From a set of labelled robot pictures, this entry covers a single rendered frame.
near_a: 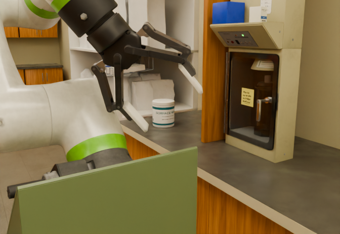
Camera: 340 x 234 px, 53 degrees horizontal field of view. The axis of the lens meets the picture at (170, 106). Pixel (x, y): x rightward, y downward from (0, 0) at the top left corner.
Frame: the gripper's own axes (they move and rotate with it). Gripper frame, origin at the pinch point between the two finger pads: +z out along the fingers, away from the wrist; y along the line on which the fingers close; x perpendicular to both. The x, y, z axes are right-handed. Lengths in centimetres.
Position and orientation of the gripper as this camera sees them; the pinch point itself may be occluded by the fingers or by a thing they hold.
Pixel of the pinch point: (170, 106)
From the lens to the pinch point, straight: 66.7
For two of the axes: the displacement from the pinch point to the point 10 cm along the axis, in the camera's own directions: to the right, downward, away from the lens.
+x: -0.3, 4.1, -9.1
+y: -7.9, 5.5, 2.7
